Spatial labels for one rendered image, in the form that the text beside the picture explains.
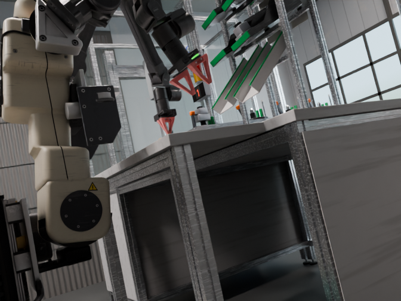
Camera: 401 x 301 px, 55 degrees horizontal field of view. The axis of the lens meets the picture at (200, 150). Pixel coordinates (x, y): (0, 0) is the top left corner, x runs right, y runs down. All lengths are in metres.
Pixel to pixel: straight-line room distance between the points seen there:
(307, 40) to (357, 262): 5.12
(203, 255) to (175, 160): 0.24
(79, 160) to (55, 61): 0.26
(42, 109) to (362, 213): 0.89
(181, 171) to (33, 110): 0.42
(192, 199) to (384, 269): 0.55
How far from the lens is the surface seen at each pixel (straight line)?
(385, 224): 1.19
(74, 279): 4.32
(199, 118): 1.77
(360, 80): 5.38
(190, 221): 0.93
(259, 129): 1.07
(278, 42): 1.43
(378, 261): 1.15
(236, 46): 1.46
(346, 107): 1.15
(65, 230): 1.02
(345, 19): 5.60
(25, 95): 1.10
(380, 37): 5.25
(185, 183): 0.94
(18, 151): 4.30
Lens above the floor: 0.71
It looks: 6 degrees up
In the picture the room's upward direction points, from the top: 12 degrees counter-clockwise
